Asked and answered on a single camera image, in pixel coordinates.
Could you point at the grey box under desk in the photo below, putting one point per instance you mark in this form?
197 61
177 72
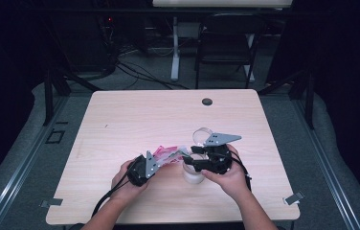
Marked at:
188 30

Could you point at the person's left hand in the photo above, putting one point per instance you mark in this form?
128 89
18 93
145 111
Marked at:
123 188

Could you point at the person's right hand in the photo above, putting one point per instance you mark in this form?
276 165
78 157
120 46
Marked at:
232 183

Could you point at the metal floor rail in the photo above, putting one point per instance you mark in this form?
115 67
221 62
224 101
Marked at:
15 179
328 172

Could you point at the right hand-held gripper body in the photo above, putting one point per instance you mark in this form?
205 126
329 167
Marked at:
219 159

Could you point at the round table grommet hole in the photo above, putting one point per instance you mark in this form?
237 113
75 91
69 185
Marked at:
207 102

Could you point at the black folding chair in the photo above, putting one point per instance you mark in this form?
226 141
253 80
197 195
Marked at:
226 41

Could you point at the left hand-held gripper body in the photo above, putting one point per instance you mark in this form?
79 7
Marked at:
139 172

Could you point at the grey tape piece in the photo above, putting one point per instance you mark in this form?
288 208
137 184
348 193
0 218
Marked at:
294 198
52 202

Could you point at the white desk leg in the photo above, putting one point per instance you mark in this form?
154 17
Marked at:
175 54
251 60

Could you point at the pink and white plastic bag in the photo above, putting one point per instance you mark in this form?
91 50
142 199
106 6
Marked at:
165 154

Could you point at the black metal stand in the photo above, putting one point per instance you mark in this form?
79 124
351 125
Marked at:
309 102
49 96

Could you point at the white desk top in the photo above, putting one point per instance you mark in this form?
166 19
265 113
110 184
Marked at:
222 3

